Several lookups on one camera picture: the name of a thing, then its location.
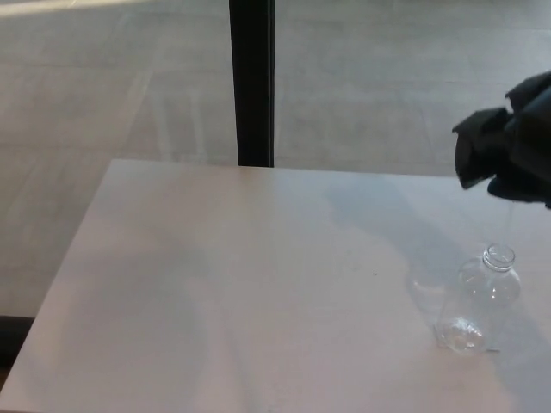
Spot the clear plastic spray bottle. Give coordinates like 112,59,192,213
433,242,523,356

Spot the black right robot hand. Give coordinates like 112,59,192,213
486,70,551,211

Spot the black trigger sprayer lid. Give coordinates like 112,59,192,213
451,106,517,254

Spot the black vertical window post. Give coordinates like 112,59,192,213
228,0,277,169

